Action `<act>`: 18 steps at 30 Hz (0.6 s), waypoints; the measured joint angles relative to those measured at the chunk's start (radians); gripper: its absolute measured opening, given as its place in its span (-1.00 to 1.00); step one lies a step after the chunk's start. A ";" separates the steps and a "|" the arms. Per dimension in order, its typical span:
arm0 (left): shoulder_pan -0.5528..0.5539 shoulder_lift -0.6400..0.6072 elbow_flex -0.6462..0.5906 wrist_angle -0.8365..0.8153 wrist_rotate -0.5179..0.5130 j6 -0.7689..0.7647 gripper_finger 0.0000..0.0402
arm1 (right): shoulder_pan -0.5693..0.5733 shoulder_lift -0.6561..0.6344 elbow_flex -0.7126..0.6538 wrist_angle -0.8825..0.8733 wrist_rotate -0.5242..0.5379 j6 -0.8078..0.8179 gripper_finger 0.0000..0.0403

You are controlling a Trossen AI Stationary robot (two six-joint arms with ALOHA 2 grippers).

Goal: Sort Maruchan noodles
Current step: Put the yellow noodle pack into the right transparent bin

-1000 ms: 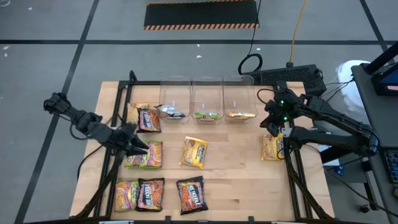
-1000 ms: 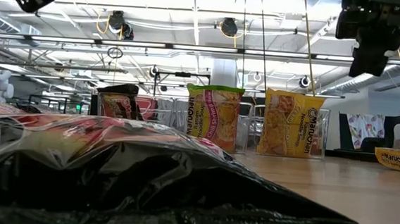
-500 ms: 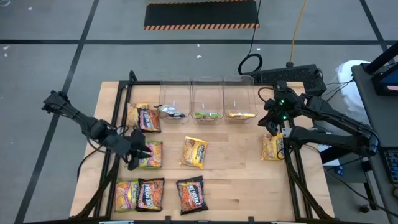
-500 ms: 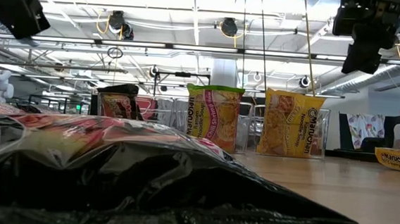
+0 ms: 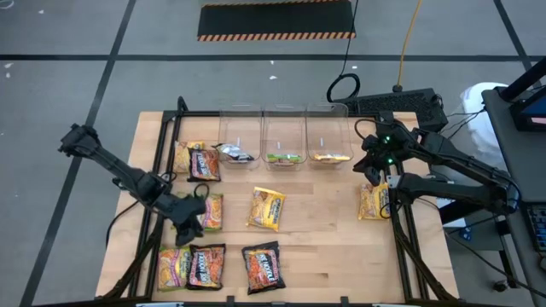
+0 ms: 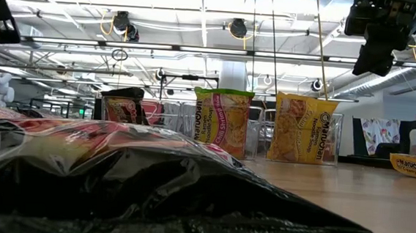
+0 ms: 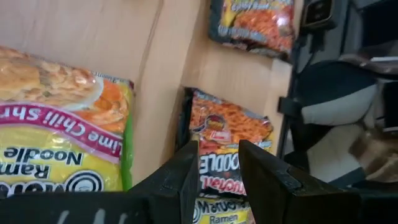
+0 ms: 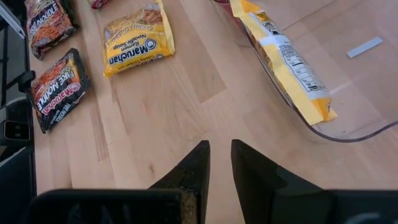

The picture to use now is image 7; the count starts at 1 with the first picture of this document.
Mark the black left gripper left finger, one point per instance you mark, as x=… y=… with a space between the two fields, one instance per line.
x=174 y=186

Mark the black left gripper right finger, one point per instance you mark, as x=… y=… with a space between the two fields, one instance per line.
x=273 y=193

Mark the lime chili shrimp ramen pack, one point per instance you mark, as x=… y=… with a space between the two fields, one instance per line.
x=62 y=140
x=217 y=211

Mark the person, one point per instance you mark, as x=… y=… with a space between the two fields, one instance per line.
x=373 y=155

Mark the small black exterior camera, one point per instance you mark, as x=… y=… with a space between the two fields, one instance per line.
x=317 y=14

